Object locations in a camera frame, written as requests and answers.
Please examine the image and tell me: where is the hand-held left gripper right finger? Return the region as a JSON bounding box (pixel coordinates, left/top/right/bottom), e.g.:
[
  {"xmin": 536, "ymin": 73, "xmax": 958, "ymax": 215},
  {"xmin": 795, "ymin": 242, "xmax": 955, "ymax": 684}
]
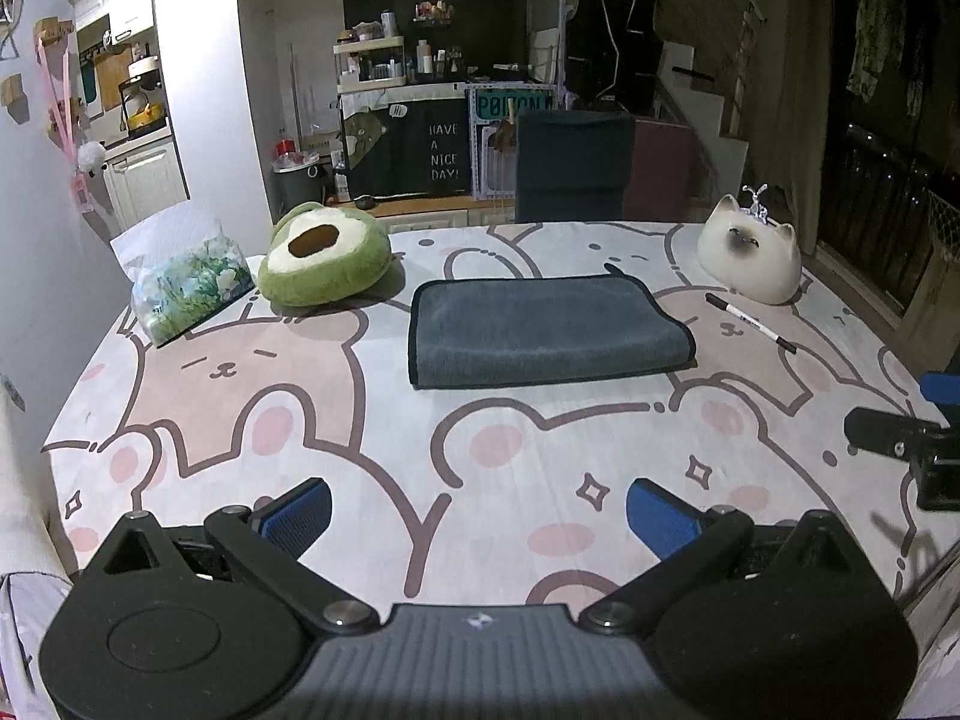
[{"xmin": 577, "ymin": 476, "xmax": 893, "ymax": 635}]

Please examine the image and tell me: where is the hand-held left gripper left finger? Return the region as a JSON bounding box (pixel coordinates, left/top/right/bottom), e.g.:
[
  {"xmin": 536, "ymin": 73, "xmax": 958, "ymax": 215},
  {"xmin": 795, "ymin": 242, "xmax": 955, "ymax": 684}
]
[{"xmin": 75, "ymin": 476, "xmax": 380, "ymax": 635}]

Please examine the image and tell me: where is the grey towel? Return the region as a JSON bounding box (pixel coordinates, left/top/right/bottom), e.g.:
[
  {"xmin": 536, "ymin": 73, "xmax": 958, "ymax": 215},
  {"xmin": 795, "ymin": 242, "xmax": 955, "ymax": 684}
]
[{"xmin": 409, "ymin": 274, "xmax": 697, "ymax": 391}]

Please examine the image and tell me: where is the black and white pen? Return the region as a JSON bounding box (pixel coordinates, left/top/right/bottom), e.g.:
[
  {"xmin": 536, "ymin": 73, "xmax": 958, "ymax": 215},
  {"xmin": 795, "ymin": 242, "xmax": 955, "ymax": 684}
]
[{"xmin": 705, "ymin": 292, "xmax": 800, "ymax": 356}]

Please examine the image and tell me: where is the bear printed blanket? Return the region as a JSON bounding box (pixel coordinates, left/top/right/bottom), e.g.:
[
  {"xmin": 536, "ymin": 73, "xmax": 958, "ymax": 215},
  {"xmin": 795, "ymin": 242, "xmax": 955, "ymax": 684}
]
[{"xmin": 41, "ymin": 221, "xmax": 960, "ymax": 616}]

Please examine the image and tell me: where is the white cat figurine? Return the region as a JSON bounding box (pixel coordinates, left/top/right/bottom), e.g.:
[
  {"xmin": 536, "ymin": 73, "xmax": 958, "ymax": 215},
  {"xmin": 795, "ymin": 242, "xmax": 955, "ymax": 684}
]
[{"xmin": 697, "ymin": 184, "xmax": 802, "ymax": 306}]

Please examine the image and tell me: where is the floral tissue pack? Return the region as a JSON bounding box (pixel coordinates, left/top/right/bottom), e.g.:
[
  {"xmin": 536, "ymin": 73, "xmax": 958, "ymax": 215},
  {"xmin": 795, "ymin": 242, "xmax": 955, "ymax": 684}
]
[{"xmin": 129, "ymin": 221, "xmax": 256, "ymax": 348}]

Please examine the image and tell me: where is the green avocado plush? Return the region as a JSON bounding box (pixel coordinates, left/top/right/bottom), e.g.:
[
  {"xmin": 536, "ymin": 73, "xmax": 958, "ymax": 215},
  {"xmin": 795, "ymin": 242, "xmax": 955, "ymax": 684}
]
[{"xmin": 257, "ymin": 201, "xmax": 392, "ymax": 308}]

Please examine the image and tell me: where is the grey trash bin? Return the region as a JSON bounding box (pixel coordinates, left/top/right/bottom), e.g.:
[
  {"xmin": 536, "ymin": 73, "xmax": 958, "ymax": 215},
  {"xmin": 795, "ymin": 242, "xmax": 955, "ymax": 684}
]
[{"xmin": 271, "ymin": 161, "xmax": 326, "ymax": 220}]

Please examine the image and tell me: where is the white staircase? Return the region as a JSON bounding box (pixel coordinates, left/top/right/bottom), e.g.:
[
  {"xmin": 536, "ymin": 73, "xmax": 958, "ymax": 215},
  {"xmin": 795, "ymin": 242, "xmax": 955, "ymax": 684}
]
[{"xmin": 656, "ymin": 41, "xmax": 751, "ymax": 205}]

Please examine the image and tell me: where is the maroon panel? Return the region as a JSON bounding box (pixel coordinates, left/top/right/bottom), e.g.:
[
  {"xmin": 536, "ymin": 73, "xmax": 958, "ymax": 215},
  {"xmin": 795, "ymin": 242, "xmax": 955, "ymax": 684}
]
[{"xmin": 624, "ymin": 116, "xmax": 695, "ymax": 223}]

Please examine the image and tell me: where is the black lettered curtain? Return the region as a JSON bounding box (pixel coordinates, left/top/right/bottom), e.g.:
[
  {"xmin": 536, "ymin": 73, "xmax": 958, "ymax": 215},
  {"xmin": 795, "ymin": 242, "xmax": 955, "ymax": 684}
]
[{"xmin": 341, "ymin": 94, "xmax": 473, "ymax": 200}]

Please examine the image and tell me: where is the green sign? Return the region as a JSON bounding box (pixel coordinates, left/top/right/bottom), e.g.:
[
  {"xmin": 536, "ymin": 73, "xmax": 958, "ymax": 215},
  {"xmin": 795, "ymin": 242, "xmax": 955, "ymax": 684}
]
[{"xmin": 469, "ymin": 88, "xmax": 557, "ymax": 122}]

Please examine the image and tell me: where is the white storage rack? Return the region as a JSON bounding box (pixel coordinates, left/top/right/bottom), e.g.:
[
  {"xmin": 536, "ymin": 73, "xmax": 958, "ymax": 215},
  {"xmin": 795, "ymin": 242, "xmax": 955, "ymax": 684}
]
[{"xmin": 333, "ymin": 37, "xmax": 410, "ymax": 95}]

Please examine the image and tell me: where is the black hanging garment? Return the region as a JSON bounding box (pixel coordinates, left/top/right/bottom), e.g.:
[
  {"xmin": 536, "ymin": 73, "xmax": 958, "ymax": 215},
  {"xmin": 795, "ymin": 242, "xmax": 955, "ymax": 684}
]
[{"xmin": 564, "ymin": 0, "xmax": 665, "ymax": 115}]

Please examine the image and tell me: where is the pink strap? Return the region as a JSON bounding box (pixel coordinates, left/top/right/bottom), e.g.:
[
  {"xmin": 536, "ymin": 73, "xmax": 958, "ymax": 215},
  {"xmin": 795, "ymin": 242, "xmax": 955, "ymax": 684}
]
[{"xmin": 34, "ymin": 19, "xmax": 97, "ymax": 215}]

